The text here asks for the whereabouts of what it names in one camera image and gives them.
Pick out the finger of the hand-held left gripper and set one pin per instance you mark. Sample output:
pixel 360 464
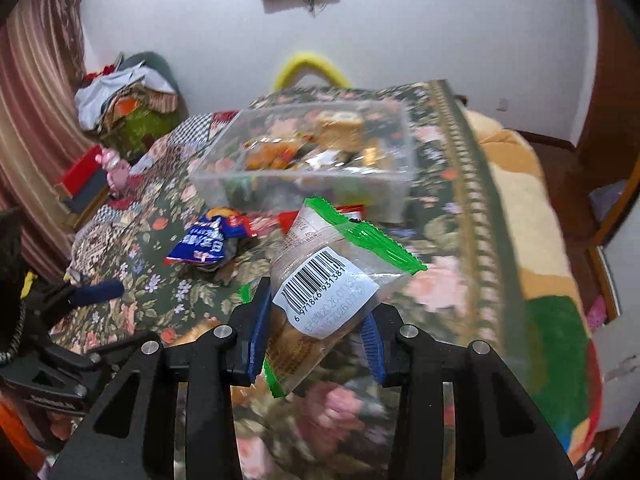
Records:
pixel 97 293
pixel 100 350

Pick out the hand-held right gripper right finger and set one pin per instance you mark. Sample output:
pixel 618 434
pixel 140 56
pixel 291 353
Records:
pixel 374 350

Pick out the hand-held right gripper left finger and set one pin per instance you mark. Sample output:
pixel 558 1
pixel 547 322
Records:
pixel 259 340

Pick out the green-edged clear cake packet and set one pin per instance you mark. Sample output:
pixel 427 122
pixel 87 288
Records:
pixel 325 290

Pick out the clear plastic storage box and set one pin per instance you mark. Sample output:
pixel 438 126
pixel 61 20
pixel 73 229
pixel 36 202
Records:
pixel 280 185

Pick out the clear bag of fried snacks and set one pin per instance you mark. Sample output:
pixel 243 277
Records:
pixel 272 156

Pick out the pale cake packet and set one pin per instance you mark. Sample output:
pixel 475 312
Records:
pixel 340 130

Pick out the dark grey box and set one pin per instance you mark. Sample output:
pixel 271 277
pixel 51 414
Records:
pixel 87 197

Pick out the blue snack packet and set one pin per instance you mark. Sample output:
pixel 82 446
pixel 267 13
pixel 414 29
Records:
pixel 205 245

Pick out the red snack packet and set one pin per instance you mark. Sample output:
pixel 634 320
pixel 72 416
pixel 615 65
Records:
pixel 287 221

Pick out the red box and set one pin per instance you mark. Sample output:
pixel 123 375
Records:
pixel 82 170

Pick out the pink bunny toy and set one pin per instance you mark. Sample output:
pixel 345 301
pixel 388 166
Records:
pixel 115 170

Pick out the green pea packet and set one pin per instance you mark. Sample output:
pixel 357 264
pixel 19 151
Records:
pixel 247 187

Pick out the patchwork quilt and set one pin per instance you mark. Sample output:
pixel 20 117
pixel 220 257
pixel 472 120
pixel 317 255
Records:
pixel 185 130

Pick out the striped brown curtain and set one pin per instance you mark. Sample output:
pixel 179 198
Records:
pixel 35 110

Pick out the pile of clothes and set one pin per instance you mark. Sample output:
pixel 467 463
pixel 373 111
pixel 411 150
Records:
pixel 115 95

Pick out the grey chair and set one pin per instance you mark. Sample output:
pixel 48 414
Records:
pixel 155 67

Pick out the yellow foam tube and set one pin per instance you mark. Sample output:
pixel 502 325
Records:
pixel 312 60

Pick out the wooden door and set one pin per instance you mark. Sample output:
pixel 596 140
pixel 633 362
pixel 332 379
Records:
pixel 615 85

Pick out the white wall socket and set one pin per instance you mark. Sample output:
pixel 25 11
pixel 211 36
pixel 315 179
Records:
pixel 502 105

